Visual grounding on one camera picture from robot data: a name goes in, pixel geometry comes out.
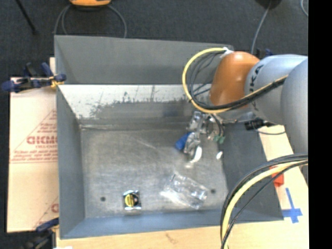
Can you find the white curved piece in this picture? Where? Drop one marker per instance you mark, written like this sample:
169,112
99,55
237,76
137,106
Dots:
198,154

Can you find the grey metal bin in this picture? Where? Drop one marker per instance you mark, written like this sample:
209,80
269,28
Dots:
124,165

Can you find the silver and yellow tape measure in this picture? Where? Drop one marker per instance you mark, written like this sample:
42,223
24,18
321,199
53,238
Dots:
131,200

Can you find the brown cardboard board, red print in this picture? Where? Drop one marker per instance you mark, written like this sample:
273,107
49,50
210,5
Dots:
31,165

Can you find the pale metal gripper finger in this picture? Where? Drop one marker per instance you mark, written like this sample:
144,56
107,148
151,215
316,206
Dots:
195,121
191,143

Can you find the clear plastic bottle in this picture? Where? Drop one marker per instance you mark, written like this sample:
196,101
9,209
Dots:
185,191

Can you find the black cylinder on white bracket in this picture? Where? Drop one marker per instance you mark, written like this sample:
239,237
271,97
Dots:
253,125

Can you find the blue object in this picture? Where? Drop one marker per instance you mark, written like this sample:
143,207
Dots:
181,142

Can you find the small white piece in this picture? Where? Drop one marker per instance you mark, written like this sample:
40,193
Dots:
219,155

